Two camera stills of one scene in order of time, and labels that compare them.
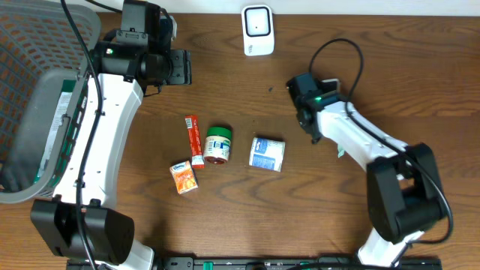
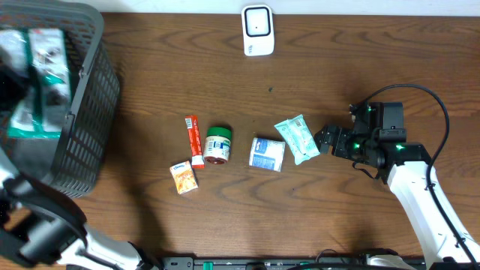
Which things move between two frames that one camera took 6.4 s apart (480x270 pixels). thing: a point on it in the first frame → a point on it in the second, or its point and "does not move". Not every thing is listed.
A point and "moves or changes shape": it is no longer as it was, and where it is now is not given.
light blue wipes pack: (340, 151) moves or changes shape
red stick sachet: (193, 129) does not move
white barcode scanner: (257, 29) does not move
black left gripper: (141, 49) → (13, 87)
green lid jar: (217, 148) does not move
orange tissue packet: (184, 177) does not move
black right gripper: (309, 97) → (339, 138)
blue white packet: (267, 154) does not move
